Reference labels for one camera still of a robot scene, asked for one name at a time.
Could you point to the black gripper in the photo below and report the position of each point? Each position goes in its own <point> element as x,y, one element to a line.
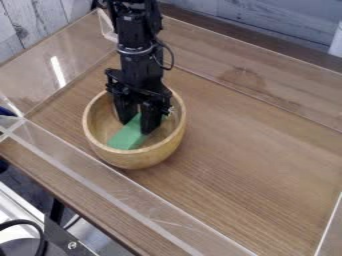
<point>137,84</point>

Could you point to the brown wooden bowl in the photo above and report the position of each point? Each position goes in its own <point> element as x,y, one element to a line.
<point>101,124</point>

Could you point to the green rectangular block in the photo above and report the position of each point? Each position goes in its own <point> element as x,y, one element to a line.
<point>129,138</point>

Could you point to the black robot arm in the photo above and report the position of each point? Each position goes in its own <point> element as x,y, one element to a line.
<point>137,21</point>

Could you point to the blue object at edge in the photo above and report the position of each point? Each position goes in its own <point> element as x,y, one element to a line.
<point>7,112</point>

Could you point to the clear acrylic tray walls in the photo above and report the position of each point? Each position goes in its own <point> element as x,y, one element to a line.
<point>252,188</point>

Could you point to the black metal table leg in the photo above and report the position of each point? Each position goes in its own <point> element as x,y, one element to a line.
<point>57,211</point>

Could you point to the white object at right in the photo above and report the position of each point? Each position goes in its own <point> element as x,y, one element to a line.
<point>336,47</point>

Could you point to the black bracket with screw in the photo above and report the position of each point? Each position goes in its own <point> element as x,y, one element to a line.
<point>62,244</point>

